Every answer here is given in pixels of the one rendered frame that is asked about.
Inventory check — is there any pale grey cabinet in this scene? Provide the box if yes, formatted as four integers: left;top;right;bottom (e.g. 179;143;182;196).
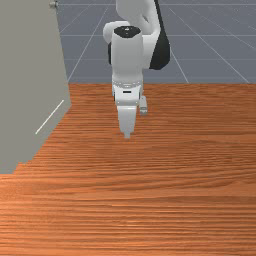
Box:
0;0;72;175

